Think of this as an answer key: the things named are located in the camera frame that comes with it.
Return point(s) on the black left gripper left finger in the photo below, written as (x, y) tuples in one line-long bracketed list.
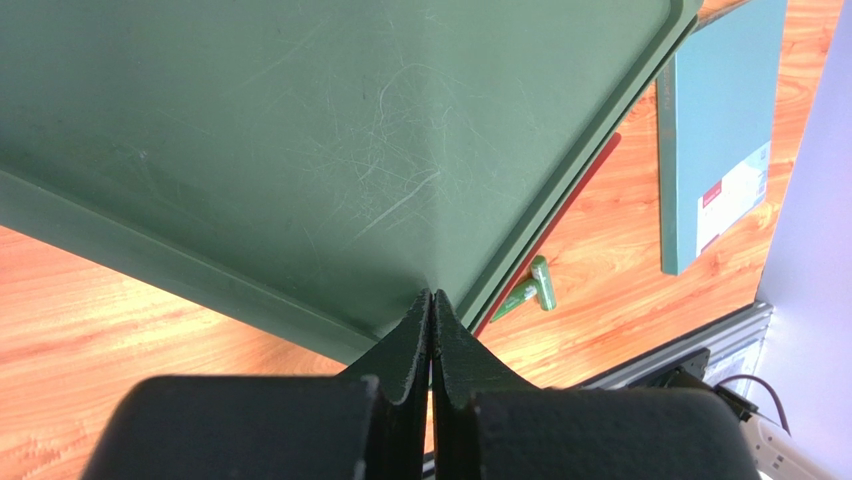
[(367, 422)]

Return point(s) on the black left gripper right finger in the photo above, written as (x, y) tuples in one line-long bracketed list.
[(491, 423)]

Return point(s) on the green lip balm tube horizontal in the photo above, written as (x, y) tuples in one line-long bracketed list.
[(521, 293)]

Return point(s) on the green lip balm tube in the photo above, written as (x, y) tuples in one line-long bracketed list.
[(544, 284)]

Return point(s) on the drawer cabinet shell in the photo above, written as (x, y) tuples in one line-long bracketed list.
[(309, 167)]

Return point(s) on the aluminium rail frame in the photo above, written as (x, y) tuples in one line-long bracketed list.
[(727, 346)]

